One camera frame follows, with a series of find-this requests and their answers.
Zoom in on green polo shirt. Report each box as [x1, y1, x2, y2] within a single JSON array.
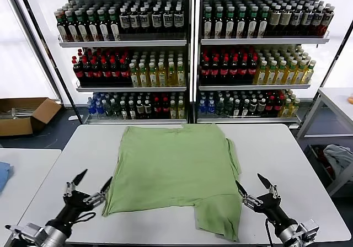
[[101, 122, 243, 243]]

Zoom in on white side table grey frame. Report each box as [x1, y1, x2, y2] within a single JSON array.
[[296, 87, 353, 197]]

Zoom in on dark bottle white printed label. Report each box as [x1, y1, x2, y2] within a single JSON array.
[[119, 6, 130, 35], [290, 5, 304, 35], [139, 6, 149, 35], [151, 6, 162, 35], [311, 5, 325, 36], [173, 4, 184, 34], [319, 4, 336, 37], [162, 6, 174, 34], [301, 5, 315, 35], [129, 6, 140, 35]]

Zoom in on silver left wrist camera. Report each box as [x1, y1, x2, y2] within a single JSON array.
[[5, 222, 46, 242]]

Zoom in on dark tea bottle green cap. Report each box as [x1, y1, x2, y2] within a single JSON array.
[[214, 6, 224, 39], [225, 6, 236, 39], [248, 6, 259, 39], [66, 9, 79, 42], [86, 9, 99, 41], [258, 6, 270, 38], [97, 8, 110, 41], [203, 6, 213, 39], [236, 6, 248, 39], [108, 8, 121, 41], [76, 9, 89, 42]]

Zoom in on blue folded cloth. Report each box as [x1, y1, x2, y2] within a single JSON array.
[[0, 161, 15, 194]]

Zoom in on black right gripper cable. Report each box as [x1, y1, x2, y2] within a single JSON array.
[[264, 217, 276, 245]]

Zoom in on red item in crate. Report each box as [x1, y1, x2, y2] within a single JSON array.
[[317, 147, 333, 176]]

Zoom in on cola bottle red cap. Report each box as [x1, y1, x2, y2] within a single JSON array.
[[72, 56, 85, 85], [211, 55, 221, 84], [274, 95, 284, 117], [248, 54, 259, 84], [239, 55, 249, 84], [201, 55, 211, 84], [120, 58, 130, 85], [265, 95, 275, 117], [220, 55, 230, 84], [82, 58, 93, 85], [100, 58, 111, 85], [110, 57, 121, 85], [90, 58, 102, 85], [161, 97, 170, 119], [153, 97, 162, 119], [229, 55, 239, 84]]

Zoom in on reddish tea bottle white label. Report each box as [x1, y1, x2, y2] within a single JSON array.
[[56, 9, 69, 42]]

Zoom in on grey crumpled cloth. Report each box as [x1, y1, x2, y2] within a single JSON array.
[[322, 144, 353, 186]]

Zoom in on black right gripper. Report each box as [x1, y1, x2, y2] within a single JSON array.
[[235, 173, 297, 233]]

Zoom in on silver metal parts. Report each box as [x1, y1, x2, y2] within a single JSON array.
[[0, 108, 35, 120]]

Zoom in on brown cardboard box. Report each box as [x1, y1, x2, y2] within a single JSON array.
[[0, 97, 62, 137]]

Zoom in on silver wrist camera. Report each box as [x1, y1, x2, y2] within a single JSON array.
[[297, 218, 320, 242], [5, 222, 46, 242]]

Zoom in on white metal shelf rack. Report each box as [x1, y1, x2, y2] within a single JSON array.
[[192, 0, 351, 126], [38, 0, 194, 125]]

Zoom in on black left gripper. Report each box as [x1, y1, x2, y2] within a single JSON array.
[[54, 169, 113, 226]]

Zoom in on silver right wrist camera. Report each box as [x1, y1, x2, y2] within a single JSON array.
[[297, 218, 320, 242]]

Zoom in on black window post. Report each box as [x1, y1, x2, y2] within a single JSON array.
[[13, 0, 85, 122], [338, 20, 353, 57]]

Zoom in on black storage crate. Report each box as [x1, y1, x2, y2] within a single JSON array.
[[306, 143, 336, 187]]

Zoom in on dark bottle beige label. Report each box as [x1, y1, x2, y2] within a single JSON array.
[[269, 4, 282, 35], [281, 4, 293, 35]]

